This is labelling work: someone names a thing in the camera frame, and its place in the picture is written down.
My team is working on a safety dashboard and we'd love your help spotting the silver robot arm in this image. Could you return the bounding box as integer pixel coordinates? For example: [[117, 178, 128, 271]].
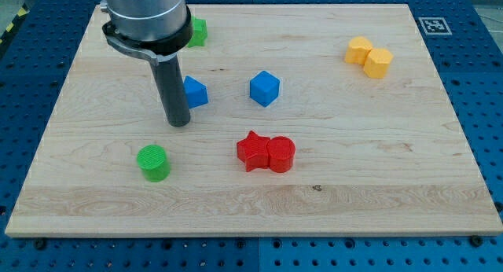
[[100, 0, 193, 66]]

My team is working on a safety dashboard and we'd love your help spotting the blue triangle block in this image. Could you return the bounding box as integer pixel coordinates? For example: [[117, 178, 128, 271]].
[[184, 75, 209, 108]]

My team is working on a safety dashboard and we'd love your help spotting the red star block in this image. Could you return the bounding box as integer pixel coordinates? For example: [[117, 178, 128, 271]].
[[237, 130, 270, 172]]

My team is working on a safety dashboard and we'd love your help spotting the red cylinder block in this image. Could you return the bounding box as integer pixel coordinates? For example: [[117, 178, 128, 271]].
[[267, 136, 296, 173]]

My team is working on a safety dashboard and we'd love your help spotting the blue cube block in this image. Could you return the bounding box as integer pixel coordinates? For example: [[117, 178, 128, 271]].
[[250, 71, 281, 107]]

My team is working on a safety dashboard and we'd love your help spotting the wooden board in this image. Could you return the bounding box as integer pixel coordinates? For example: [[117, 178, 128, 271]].
[[6, 4, 502, 237]]

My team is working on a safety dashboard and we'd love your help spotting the green cylinder block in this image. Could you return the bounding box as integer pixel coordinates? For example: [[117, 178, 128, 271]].
[[137, 145, 171, 182]]

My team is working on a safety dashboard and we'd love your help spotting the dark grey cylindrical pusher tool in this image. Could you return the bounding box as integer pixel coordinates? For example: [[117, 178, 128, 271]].
[[151, 54, 191, 127]]

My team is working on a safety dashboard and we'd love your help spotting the green star block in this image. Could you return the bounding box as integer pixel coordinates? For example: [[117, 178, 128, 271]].
[[187, 17, 207, 47]]

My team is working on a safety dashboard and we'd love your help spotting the yellow heart block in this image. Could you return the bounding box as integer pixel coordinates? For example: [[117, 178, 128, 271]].
[[344, 36, 373, 65]]

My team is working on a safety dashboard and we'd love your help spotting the yellow hexagon block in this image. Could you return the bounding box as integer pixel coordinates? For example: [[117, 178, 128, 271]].
[[363, 48, 394, 79]]

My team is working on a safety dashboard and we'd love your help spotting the white fiducial marker tag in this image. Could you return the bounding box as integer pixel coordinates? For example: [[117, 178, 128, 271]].
[[418, 17, 452, 35]]

